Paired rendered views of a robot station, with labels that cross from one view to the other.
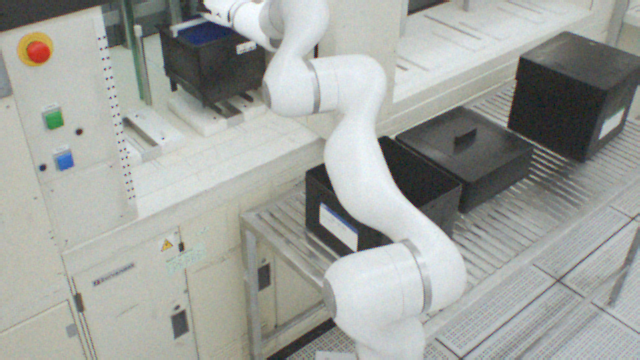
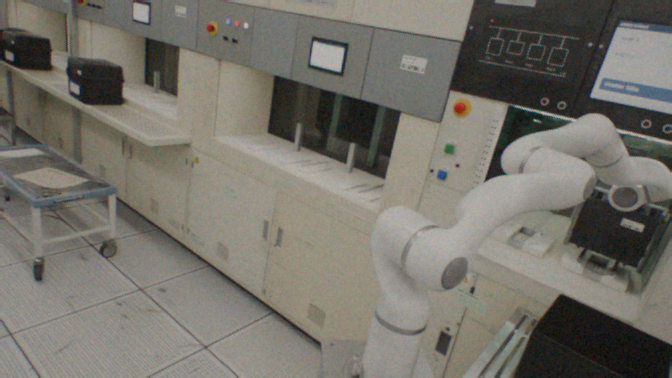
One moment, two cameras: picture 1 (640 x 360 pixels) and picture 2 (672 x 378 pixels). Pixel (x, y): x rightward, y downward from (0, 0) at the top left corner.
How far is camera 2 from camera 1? 103 cm
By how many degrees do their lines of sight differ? 67
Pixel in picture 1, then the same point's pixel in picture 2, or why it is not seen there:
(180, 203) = (486, 259)
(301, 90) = (517, 153)
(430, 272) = (421, 236)
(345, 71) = (554, 158)
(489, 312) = not seen: outside the picture
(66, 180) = (438, 187)
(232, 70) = (608, 233)
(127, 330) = not seen: hidden behind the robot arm
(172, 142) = (532, 247)
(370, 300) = (384, 220)
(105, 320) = not seen: hidden behind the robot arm
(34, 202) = (418, 184)
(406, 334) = (401, 293)
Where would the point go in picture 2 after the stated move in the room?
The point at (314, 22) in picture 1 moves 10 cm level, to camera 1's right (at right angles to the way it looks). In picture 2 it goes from (571, 127) to (603, 138)
